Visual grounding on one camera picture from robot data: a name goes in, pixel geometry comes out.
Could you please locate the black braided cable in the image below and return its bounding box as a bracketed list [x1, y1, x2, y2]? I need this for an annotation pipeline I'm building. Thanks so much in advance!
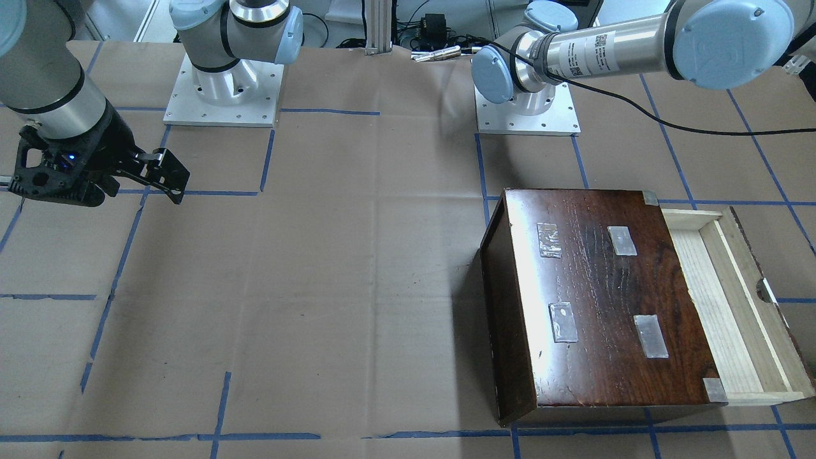
[465, 35, 816, 137]

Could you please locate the aluminium frame post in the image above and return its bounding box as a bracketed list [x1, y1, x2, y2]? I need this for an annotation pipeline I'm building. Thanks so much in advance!
[361, 0, 396, 55]

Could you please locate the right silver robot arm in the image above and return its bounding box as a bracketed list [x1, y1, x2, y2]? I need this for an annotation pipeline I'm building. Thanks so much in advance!
[1, 1, 303, 207]

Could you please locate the light wooden drawer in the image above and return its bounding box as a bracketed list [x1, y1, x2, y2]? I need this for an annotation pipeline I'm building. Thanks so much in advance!
[662, 207, 814, 406]

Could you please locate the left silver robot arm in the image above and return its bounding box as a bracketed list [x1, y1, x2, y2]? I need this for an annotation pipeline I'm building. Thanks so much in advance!
[471, 1, 814, 116]

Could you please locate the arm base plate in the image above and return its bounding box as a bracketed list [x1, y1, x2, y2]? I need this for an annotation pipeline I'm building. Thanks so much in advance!
[475, 84, 581, 136]
[163, 56, 288, 128]

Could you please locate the black power adapter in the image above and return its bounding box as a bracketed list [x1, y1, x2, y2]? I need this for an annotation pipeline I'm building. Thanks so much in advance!
[419, 13, 447, 41]

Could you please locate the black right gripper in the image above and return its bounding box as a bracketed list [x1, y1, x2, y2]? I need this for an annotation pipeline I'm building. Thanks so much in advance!
[8, 108, 190, 207]

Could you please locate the dark wooden drawer cabinet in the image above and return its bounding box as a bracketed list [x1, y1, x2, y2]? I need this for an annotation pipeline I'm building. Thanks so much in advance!
[479, 189, 727, 427]

